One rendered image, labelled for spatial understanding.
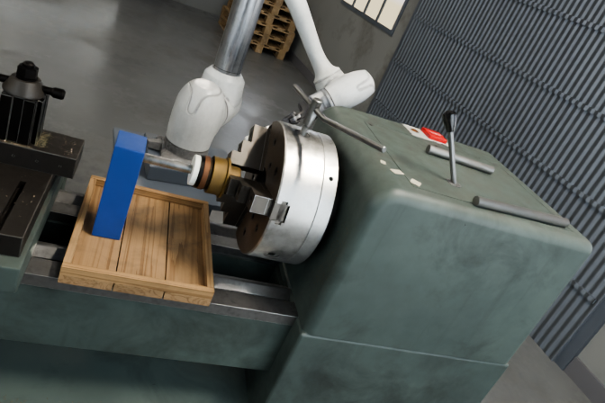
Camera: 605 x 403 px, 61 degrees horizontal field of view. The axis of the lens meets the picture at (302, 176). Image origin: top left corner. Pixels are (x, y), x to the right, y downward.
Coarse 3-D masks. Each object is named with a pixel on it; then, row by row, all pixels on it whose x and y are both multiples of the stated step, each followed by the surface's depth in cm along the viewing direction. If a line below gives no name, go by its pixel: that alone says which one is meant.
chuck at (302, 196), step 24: (288, 144) 106; (312, 144) 109; (288, 168) 103; (312, 168) 106; (288, 192) 103; (312, 192) 105; (264, 216) 107; (288, 216) 104; (312, 216) 105; (240, 240) 119; (264, 240) 106; (288, 240) 107
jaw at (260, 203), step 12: (240, 180) 109; (252, 180) 112; (228, 192) 109; (240, 192) 106; (252, 192) 105; (264, 192) 107; (252, 204) 103; (264, 204) 104; (276, 204) 103; (276, 216) 104
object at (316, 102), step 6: (312, 102) 107; (318, 102) 107; (312, 108) 107; (318, 108) 107; (306, 114) 109; (312, 114) 108; (306, 120) 109; (312, 120) 109; (306, 126) 109; (300, 132) 111
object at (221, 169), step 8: (208, 160) 110; (216, 160) 111; (224, 160) 112; (200, 168) 109; (208, 168) 109; (216, 168) 109; (224, 168) 110; (232, 168) 113; (200, 176) 109; (208, 176) 109; (216, 176) 109; (224, 176) 110; (200, 184) 110; (208, 184) 110; (216, 184) 110; (224, 184) 110; (208, 192) 111; (216, 192) 111; (224, 192) 114
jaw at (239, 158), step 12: (252, 132) 118; (264, 132) 118; (240, 144) 117; (252, 144) 116; (264, 144) 117; (228, 156) 117; (240, 156) 115; (252, 156) 116; (264, 156) 117; (240, 168) 117; (252, 168) 115; (264, 168) 117
